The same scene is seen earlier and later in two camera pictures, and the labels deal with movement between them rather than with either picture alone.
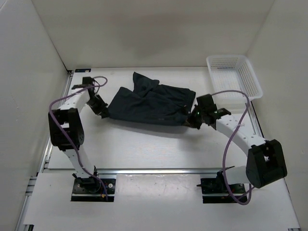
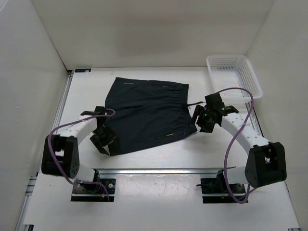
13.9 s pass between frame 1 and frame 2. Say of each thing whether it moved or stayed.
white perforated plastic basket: stayed
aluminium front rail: stayed
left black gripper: moved
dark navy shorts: moved
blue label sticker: stayed
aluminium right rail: stayed
